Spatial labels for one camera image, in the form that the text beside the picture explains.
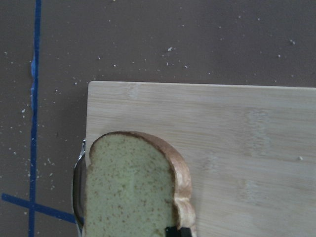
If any bread slice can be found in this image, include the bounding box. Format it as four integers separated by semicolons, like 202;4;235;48
83;131;197;237

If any wooden cutting board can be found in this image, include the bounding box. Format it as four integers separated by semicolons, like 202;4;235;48
86;81;316;237

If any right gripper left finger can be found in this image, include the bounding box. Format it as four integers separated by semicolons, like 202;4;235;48
72;139;86;237

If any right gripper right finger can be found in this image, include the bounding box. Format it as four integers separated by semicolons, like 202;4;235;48
165;226;192;237

